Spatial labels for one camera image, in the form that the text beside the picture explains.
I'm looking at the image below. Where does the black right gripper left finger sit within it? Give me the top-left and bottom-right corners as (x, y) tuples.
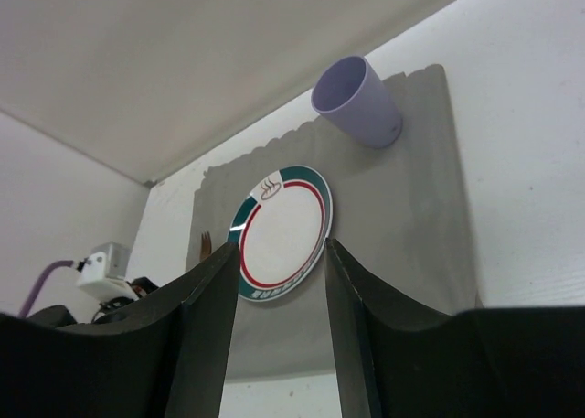
(1, 242), (239, 417)

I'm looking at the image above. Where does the brown wooden fork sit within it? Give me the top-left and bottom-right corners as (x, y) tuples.
(199, 231), (213, 263)

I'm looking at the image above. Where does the lilac plastic cup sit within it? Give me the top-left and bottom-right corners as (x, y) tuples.
(311, 56), (403, 149)

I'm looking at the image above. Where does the grey cloth placemat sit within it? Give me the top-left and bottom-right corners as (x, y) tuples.
(186, 64), (477, 380)

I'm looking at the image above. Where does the white plate with green rim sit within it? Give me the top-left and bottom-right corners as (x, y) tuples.
(227, 166), (334, 303)

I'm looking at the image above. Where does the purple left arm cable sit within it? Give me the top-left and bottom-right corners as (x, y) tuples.
(17, 258), (77, 319)

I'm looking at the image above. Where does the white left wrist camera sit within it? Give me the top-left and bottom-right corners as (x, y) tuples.
(76, 242), (138, 303)

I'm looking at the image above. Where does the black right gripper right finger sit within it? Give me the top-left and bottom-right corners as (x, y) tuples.
(325, 239), (584, 417)

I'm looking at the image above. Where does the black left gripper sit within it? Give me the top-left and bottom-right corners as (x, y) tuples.
(27, 277), (159, 328)

